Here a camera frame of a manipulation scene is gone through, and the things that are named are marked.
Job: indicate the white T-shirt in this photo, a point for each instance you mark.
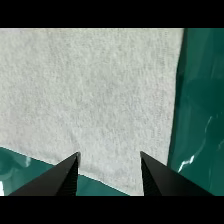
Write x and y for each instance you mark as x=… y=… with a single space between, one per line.
x=90 y=96

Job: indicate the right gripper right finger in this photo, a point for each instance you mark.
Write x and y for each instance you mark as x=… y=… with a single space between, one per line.
x=166 y=181

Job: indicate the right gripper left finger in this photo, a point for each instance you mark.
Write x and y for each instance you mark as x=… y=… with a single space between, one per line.
x=53 y=181

